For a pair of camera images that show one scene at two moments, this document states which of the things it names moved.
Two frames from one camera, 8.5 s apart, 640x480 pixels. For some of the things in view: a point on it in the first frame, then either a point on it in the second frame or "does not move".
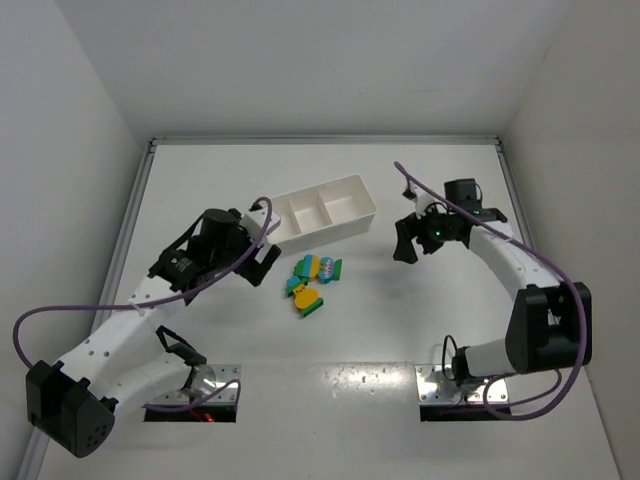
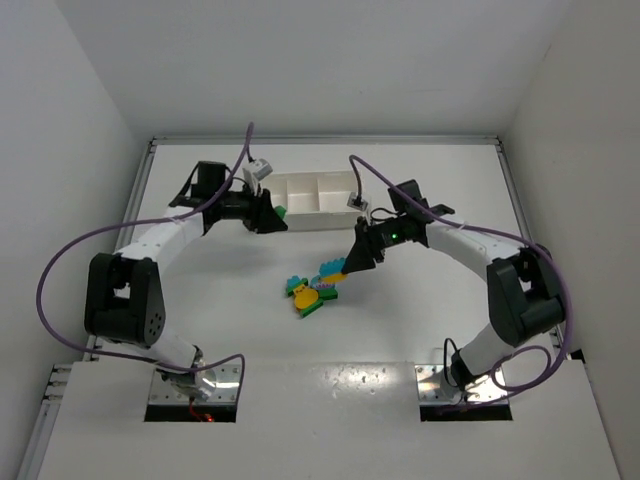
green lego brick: [299, 268] to [281, 211]
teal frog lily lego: [326, 270] to [316, 281]
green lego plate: [304, 312] does not move
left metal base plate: [207, 379] does not move
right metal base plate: [434, 387] does not move
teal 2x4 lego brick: [307, 265] to [332, 266]
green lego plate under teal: [291, 289] does not move
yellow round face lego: [304, 296] does not move
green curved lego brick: [337, 268] to [328, 293]
